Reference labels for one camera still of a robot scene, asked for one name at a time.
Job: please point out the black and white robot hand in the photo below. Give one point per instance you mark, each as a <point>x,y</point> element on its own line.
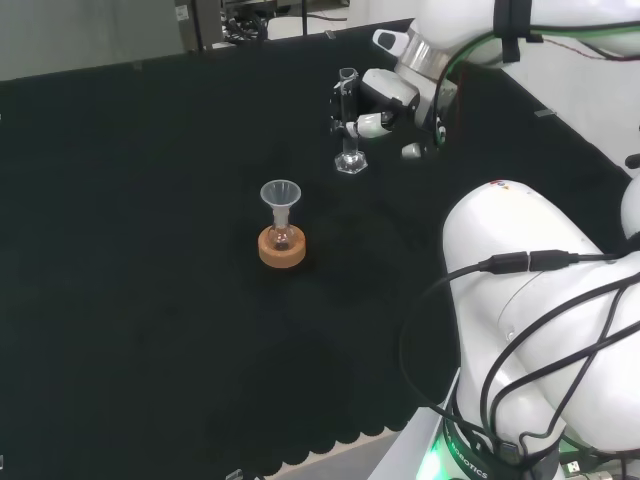
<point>387,90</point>

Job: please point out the clear glass graduated cylinder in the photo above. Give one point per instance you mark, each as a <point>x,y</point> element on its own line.
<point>351,161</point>

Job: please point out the clear cloth clip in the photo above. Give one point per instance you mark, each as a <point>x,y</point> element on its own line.
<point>329,35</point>
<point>235,474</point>
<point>545,113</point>

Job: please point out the black tripod pole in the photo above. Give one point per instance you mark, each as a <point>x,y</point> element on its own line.
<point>303,17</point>

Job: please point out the clear plastic funnel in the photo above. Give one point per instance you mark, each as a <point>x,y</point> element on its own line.
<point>280,193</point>

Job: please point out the small round-bottom glass flask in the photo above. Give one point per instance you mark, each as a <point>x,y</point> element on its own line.
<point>281,240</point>

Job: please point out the grey metal cabinet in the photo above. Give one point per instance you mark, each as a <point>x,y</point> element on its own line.
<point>197,25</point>

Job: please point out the black bench cloth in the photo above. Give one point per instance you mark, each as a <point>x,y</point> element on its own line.
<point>150,250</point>

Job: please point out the silver usb plug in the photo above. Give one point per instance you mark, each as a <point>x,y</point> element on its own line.
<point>572,466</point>

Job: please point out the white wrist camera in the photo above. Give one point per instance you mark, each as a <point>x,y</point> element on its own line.
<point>391,42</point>

